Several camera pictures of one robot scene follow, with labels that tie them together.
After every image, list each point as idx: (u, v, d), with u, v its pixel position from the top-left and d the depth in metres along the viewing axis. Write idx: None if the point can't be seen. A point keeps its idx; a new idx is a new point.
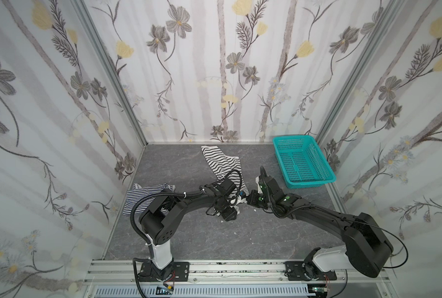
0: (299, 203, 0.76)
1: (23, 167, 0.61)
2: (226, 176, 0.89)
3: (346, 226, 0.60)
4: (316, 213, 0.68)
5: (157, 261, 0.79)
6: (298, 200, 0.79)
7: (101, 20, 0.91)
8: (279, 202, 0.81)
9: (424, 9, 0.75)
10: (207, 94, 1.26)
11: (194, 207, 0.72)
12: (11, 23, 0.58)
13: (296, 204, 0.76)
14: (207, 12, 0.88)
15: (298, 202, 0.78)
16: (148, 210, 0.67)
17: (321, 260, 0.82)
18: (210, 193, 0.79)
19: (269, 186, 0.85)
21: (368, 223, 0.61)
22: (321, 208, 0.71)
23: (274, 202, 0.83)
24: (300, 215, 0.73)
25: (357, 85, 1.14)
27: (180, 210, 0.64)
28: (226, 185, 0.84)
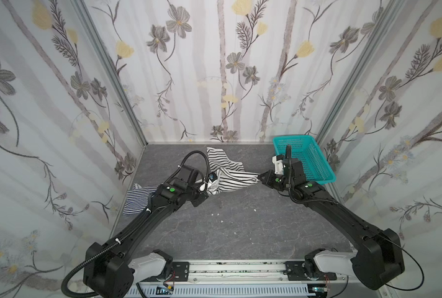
0: (320, 195, 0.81)
1: (23, 167, 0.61)
2: (182, 165, 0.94)
3: (365, 236, 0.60)
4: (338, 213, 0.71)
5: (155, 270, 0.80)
6: (321, 191, 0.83)
7: (102, 20, 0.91)
8: (300, 188, 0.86)
9: (424, 9, 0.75)
10: (207, 94, 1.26)
11: (137, 243, 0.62)
12: (11, 24, 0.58)
13: (317, 194, 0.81)
14: (207, 12, 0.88)
15: (320, 193, 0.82)
16: (86, 277, 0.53)
17: (324, 261, 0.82)
18: (162, 202, 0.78)
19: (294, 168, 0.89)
21: (392, 240, 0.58)
22: (344, 208, 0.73)
23: (292, 184, 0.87)
24: (320, 208, 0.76)
25: (357, 85, 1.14)
27: (117, 269, 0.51)
28: (186, 175, 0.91)
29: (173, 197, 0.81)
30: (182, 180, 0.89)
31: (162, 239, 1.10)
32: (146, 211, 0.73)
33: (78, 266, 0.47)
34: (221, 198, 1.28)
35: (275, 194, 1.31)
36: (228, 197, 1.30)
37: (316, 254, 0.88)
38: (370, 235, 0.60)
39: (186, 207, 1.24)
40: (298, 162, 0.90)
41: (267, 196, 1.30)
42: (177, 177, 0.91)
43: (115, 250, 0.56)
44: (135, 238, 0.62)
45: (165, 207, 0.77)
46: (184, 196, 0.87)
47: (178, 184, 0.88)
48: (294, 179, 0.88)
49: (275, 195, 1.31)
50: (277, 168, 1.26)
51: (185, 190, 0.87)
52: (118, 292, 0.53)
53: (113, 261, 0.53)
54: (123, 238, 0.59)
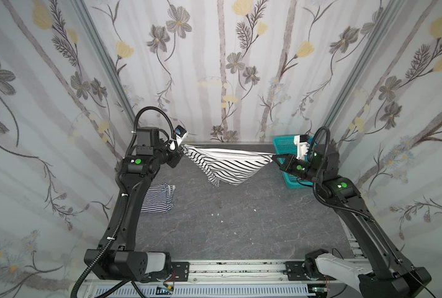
0: (356, 204, 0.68)
1: (23, 167, 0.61)
2: (135, 128, 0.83)
3: (395, 273, 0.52)
4: (370, 230, 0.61)
5: (158, 264, 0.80)
6: (356, 198, 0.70)
7: (102, 21, 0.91)
8: (329, 185, 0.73)
9: (425, 9, 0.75)
10: (207, 94, 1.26)
11: (131, 230, 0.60)
12: (11, 23, 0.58)
13: (351, 203, 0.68)
14: (207, 12, 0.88)
15: (355, 200, 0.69)
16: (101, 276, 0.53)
17: (327, 264, 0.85)
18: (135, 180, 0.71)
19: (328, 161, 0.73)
21: (423, 282, 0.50)
22: (378, 228, 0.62)
23: (321, 179, 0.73)
24: (348, 218, 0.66)
25: (357, 85, 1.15)
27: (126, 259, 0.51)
28: (146, 138, 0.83)
29: (143, 169, 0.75)
30: (144, 146, 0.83)
31: (162, 239, 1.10)
32: (122, 195, 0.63)
33: (82, 275, 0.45)
34: (221, 198, 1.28)
35: (275, 194, 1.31)
36: (228, 197, 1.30)
37: (318, 256, 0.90)
38: (400, 272, 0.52)
39: (186, 207, 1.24)
40: (336, 155, 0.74)
41: (267, 196, 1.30)
42: (138, 144, 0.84)
43: (113, 246, 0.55)
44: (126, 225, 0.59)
45: (139, 182, 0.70)
46: (154, 161, 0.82)
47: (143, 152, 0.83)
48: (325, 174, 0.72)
49: (275, 195, 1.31)
50: (300, 151, 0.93)
51: (153, 155, 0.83)
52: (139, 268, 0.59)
53: (118, 257, 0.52)
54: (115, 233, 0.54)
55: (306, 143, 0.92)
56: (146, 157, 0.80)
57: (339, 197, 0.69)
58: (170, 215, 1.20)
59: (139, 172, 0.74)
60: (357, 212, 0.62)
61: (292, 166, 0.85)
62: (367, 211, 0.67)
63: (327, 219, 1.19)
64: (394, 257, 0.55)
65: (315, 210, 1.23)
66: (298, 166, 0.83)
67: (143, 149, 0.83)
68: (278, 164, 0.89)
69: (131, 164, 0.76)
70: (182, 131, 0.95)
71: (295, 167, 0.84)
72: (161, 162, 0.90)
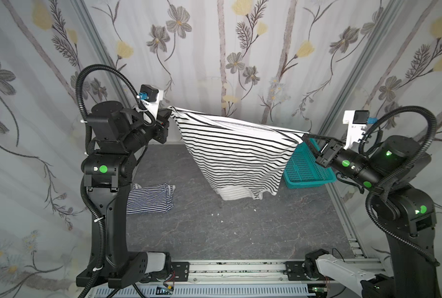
0: (425, 238, 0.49)
1: (22, 167, 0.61)
2: (84, 116, 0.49)
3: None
4: (426, 270, 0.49)
5: (156, 266, 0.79)
6: (428, 231, 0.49)
7: (102, 21, 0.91)
8: (398, 205, 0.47)
9: (425, 9, 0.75)
10: (207, 94, 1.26)
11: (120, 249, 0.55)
12: (10, 23, 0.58)
13: (420, 240, 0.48)
14: (207, 12, 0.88)
15: (426, 233, 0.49)
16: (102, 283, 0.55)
17: (329, 267, 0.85)
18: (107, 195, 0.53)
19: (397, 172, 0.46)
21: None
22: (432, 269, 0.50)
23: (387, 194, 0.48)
24: (405, 248, 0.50)
25: (357, 85, 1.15)
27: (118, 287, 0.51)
28: (105, 132, 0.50)
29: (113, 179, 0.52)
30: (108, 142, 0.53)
31: (162, 239, 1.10)
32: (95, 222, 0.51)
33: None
34: (220, 198, 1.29)
35: (275, 194, 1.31)
36: None
37: (318, 256, 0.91)
38: None
39: (186, 207, 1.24)
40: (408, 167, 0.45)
41: (267, 196, 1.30)
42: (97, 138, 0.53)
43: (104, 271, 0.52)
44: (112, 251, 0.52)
45: (114, 200, 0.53)
46: (130, 158, 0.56)
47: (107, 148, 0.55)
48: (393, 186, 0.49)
49: (275, 195, 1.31)
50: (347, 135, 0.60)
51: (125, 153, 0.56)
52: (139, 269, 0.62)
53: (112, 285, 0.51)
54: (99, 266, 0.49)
55: (364, 125, 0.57)
56: (113, 157, 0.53)
57: (410, 230, 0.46)
58: (170, 215, 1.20)
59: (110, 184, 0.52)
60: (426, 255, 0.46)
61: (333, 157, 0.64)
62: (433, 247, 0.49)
63: (327, 219, 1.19)
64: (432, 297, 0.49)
65: (315, 210, 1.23)
66: (344, 161, 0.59)
67: (105, 144, 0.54)
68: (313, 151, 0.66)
69: (95, 171, 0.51)
70: (151, 95, 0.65)
71: (339, 161, 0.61)
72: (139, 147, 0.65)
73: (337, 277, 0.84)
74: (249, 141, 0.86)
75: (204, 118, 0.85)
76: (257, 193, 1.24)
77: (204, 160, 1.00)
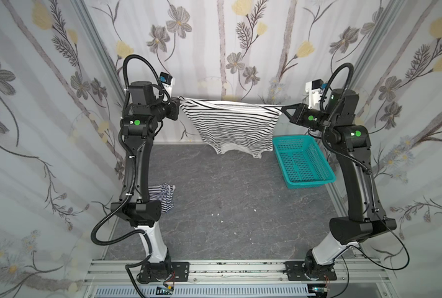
0: (361, 154, 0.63)
1: (23, 167, 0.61)
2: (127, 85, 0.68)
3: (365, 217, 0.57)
4: (362, 180, 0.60)
5: (157, 253, 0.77)
6: (363, 149, 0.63)
7: (102, 21, 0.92)
8: (342, 131, 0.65)
9: (425, 9, 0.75)
10: (207, 94, 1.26)
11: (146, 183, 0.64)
12: (11, 23, 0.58)
13: (356, 154, 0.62)
14: (208, 12, 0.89)
15: (361, 152, 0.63)
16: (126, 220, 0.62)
17: (320, 249, 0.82)
18: (139, 141, 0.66)
19: (344, 103, 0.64)
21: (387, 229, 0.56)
22: (370, 181, 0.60)
23: (331, 124, 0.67)
24: (346, 164, 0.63)
25: (357, 85, 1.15)
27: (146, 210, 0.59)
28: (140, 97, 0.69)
29: (144, 130, 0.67)
30: (141, 106, 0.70)
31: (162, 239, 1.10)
32: (130, 158, 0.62)
33: (97, 225, 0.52)
34: (221, 199, 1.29)
35: (275, 194, 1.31)
36: (228, 197, 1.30)
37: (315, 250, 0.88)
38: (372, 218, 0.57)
39: (186, 207, 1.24)
40: (356, 96, 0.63)
41: (267, 196, 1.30)
42: (133, 104, 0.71)
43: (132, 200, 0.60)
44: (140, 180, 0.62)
45: (144, 143, 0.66)
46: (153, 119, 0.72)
47: (139, 112, 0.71)
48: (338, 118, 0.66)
49: (275, 195, 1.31)
50: (311, 100, 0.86)
51: (151, 114, 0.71)
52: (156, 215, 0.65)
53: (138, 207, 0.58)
54: (131, 190, 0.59)
55: (320, 90, 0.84)
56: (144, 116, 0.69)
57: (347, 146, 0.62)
58: (170, 215, 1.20)
59: (142, 134, 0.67)
60: (357, 162, 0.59)
61: (303, 117, 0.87)
62: (369, 162, 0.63)
63: (327, 219, 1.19)
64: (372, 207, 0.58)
65: (315, 210, 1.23)
66: (311, 116, 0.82)
67: (138, 109, 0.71)
68: (289, 117, 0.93)
69: (131, 125, 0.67)
70: (167, 78, 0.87)
71: (306, 119, 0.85)
72: (160, 118, 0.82)
73: (329, 255, 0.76)
74: (240, 118, 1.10)
75: (209, 104, 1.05)
76: (257, 153, 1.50)
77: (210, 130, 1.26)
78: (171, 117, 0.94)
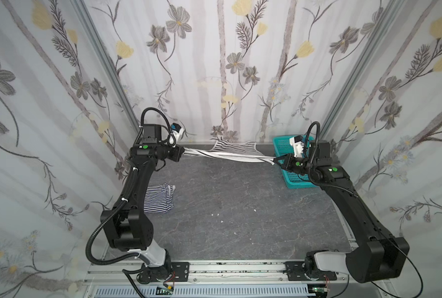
0: (344, 184, 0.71)
1: (23, 167, 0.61)
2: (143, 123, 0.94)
3: (371, 237, 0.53)
4: (354, 203, 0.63)
5: (156, 260, 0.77)
6: (344, 179, 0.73)
7: (102, 21, 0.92)
8: (322, 169, 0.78)
9: (424, 9, 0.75)
10: (207, 94, 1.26)
11: (142, 195, 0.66)
12: (11, 24, 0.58)
13: (339, 182, 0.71)
14: (208, 12, 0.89)
15: (343, 181, 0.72)
16: (112, 239, 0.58)
17: (324, 258, 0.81)
18: (142, 158, 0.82)
19: (319, 148, 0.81)
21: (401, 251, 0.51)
22: (361, 202, 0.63)
23: (313, 164, 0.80)
24: (335, 194, 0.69)
25: (357, 85, 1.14)
27: (138, 218, 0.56)
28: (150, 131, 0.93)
29: (150, 153, 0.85)
30: (151, 138, 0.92)
31: (162, 239, 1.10)
32: (133, 169, 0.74)
33: (94, 234, 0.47)
34: (220, 199, 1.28)
35: (275, 194, 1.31)
36: (228, 197, 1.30)
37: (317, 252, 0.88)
38: (377, 237, 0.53)
39: (186, 207, 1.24)
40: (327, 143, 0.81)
41: (267, 196, 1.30)
42: (144, 137, 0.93)
43: (126, 207, 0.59)
44: (138, 191, 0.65)
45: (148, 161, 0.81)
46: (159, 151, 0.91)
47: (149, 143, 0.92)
48: (316, 160, 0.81)
49: (275, 195, 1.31)
50: (296, 150, 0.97)
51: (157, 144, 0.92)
52: (147, 234, 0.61)
53: (132, 213, 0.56)
54: (128, 196, 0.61)
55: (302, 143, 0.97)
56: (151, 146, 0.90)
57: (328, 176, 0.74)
58: (170, 215, 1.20)
59: (147, 155, 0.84)
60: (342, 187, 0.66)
61: (292, 164, 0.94)
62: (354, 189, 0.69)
63: (327, 219, 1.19)
64: (373, 226, 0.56)
65: (315, 210, 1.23)
66: (296, 162, 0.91)
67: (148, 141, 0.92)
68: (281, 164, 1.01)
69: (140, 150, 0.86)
70: (177, 127, 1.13)
71: (295, 164, 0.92)
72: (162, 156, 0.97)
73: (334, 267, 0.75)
74: None
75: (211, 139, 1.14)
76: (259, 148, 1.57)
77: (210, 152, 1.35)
78: (173, 158, 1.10)
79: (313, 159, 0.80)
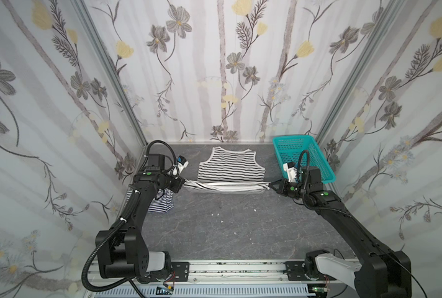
0: (336, 205, 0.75)
1: (23, 167, 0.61)
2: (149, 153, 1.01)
3: (372, 253, 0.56)
4: (349, 223, 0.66)
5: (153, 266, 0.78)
6: (336, 202, 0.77)
7: (102, 21, 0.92)
8: (315, 195, 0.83)
9: (424, 10, 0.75)
10: (207, 94, 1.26)
11: (139, 218, 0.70)
12: (11, 24, 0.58)
13: (331, 205, 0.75)
14: (207, 12, 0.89)
15: (335, 203, 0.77)
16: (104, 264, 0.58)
17: (328, 264, 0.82)
18: (146, 184, 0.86)
19: (311, 175, 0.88)
21: (401, 264, 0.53)
22: (356, 222, 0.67)
23: (306, 190, 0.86)
24: (331, 215, 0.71)
25: (357, 85, 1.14)
27: (135, 239, 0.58)
28: (154, 161, 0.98)
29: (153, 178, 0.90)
30: (154, 166, 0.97)
31: (162, 239, 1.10)
32: (136, 192, 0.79)
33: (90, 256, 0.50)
34: (220, 199, 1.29)
35: (275, 194, 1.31)
36: (228, 197, 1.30)
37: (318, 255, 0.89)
38: (378, 252, 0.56)
39: (186, 207, 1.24)
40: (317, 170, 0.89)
41: (267, 196, 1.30)
42: (148, 166, 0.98)
43: (124, 227, 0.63)
44: (136, 213, 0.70)
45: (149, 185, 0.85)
46: (161, 180, 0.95)
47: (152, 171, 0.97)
48: (310, 186, 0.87)
49: (275, 195, 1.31)
50: (290, 176, 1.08)
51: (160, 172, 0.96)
52: (142, 261, 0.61)
53: (130, 233, 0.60)
54: (126, 216, 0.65)
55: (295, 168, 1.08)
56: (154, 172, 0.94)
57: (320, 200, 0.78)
58: (170, 215, 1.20)
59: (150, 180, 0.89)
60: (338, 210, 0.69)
61: (285, 189, 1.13)
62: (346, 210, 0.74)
63: None
64: (371, 242, 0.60)
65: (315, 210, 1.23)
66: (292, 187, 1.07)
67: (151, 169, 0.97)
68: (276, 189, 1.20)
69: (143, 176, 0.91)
70: (184, 159, 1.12)
71: (289, 189, 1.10)
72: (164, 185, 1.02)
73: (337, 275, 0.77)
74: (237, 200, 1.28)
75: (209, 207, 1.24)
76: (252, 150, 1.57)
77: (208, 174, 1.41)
78: (173, 189, 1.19)
79: (305, 184, 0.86)
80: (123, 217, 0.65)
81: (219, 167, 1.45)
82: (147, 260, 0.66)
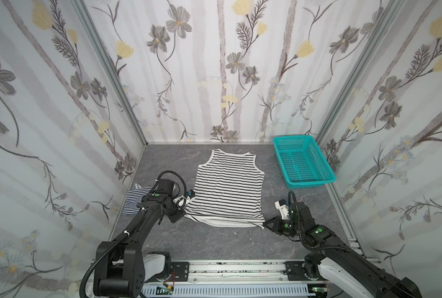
0: (333, 241, 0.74)
1: (23, 167, 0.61)
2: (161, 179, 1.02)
3: (384, 288, 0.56)
4: (352, 259, 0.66)
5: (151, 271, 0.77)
6: (332, 238, 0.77)
7: (102, 20, 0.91)
8: (311, 234, 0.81)
9: (424, 9, 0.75)
10: (207, 94, 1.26)
11: (144, 234, 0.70)
12: (11, 24, 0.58)
13: (329, 243, 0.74)
14: (207, 12, 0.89)
15: (332, 239, 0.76)
16: (100, 278, 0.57)
17: (329, 272, 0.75)
18: (153, 204, 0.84)
19: (302, 213, 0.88)
21: (413, 293, 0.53)
22: (357, 256, 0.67)
23: (302, 230, 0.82)
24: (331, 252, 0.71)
25: (357, 85, 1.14)
27: (134, 252, 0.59)
28: (164, 185, 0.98)
29: (161, 198, 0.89)
30: (163, 190, 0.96)
31: (162, 239, 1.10)
32: (142, 210, 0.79)
33: (89, 271, 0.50)
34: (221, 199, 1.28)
35: (275, 194, 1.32)
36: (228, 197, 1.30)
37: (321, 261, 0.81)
38: (388, 287, 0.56)
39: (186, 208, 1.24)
40: (305, 208, 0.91)
41: (267, 196, 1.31)
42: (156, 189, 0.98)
43: (126, 240, 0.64)
44: (140, 228, 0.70)
45: (156, 205, 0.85)
46: (167, 205, 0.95)
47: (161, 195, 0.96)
48: (302, 225, 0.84)
49: (275, 195, 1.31)
50: (282, 213, 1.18)
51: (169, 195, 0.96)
52: (136, 281, 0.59)
53: (130, 247, 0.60)
54: (131, 230, 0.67)
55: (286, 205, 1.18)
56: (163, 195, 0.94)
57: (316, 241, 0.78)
58: None
59: (157, 200, 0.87)
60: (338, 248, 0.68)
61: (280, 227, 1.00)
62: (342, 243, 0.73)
63: (327, 219, 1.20)
64: (378, 275, 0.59)
65: (315, 210, 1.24)
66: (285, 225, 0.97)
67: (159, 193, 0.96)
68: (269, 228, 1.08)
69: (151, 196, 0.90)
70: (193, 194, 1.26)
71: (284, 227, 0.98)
72: (168, 212, 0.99)
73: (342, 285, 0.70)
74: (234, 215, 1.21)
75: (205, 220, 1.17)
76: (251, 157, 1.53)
77: (207, 185, 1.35)
78: (171, 218, 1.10)
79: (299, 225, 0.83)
80: (127, 230, 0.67)
81: (218, 174, 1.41)
82: (141, 282, 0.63)
